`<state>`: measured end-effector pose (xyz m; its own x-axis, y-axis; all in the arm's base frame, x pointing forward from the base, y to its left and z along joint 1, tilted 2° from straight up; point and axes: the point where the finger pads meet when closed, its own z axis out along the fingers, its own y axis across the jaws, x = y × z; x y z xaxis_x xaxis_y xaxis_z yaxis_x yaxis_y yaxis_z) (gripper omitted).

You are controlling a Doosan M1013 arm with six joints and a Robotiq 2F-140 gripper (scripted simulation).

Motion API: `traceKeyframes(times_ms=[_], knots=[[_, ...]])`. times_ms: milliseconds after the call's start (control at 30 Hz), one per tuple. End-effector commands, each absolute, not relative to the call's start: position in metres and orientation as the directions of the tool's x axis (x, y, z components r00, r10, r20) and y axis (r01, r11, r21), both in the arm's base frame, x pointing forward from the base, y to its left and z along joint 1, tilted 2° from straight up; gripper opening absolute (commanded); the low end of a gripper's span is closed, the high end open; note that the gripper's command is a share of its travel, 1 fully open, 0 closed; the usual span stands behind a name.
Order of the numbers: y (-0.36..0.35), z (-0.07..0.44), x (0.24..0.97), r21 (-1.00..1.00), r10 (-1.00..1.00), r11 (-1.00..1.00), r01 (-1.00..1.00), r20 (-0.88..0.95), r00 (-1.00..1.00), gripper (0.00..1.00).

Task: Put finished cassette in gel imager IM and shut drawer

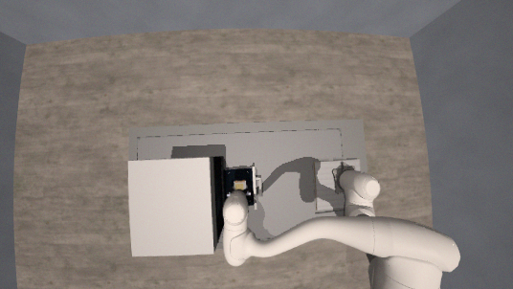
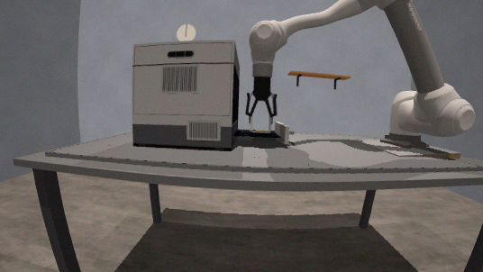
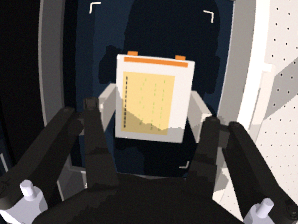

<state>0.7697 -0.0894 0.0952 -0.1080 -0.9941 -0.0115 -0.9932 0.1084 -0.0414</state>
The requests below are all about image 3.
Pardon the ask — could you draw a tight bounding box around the grey flat base plate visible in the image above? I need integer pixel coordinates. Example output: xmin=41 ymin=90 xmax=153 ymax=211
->
xmin=219 ymin=0 xmax=298 ymax=222

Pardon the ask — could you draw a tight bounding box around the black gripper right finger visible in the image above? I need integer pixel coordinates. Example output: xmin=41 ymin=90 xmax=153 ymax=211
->
xmin=170 ymin=91 xmax=298 ymax=224

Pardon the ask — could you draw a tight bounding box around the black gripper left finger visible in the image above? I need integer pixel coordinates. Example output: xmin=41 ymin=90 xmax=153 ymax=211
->
xmin=0 ymin=83 xmax=128 ymax=224

